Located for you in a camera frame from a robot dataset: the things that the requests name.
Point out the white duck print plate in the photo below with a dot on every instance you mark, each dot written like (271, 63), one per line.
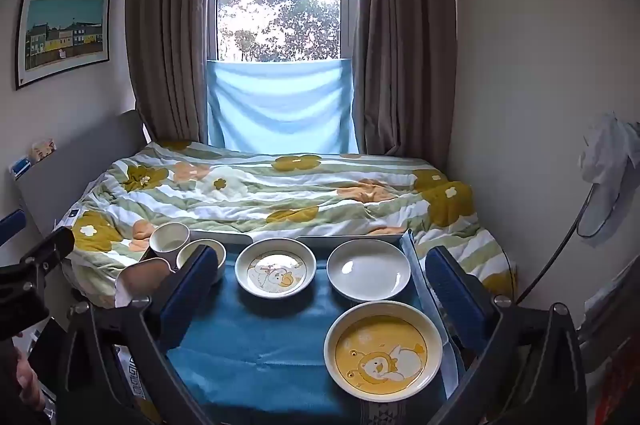
(275, 272)

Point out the blue patterned tablecloth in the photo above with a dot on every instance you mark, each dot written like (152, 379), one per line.
(260, 345)

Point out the small blue box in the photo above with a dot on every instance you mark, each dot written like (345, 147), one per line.
(20, 167)

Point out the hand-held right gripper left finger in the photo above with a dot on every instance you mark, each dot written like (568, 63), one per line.
(192, 295)

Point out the yellow duck print plate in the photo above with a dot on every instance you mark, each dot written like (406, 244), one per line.
(382, 350)

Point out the pink plate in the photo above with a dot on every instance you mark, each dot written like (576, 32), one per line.
(147, 280)

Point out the white hanging garment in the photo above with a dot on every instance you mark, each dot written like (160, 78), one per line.
(607, 165)

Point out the white cup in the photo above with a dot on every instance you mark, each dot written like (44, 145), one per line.
(169, 237)

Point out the plain white plate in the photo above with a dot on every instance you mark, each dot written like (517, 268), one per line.
(369, 270)

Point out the framed wall poster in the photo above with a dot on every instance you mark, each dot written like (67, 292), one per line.
(62, 35)

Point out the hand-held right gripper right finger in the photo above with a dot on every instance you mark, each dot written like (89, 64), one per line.
(450, 300)

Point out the person's left forearm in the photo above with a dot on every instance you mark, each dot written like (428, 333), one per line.
(7, 380)

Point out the light blue hanging cloth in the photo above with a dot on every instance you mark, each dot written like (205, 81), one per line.
(280, 105)

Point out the person's left hand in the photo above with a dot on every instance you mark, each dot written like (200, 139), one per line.
(30, 380)

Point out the small printed box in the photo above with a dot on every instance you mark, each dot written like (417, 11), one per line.
(44, 149)

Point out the grey headboard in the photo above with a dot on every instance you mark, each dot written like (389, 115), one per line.
(60, 185)

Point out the small white bowl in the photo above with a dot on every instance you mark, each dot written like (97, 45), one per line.
(192, 257)

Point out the floral striped quilt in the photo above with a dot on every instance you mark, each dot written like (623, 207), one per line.
(300, 195)

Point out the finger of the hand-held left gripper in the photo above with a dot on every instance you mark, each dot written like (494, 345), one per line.
(11, 222)
(47, 250)

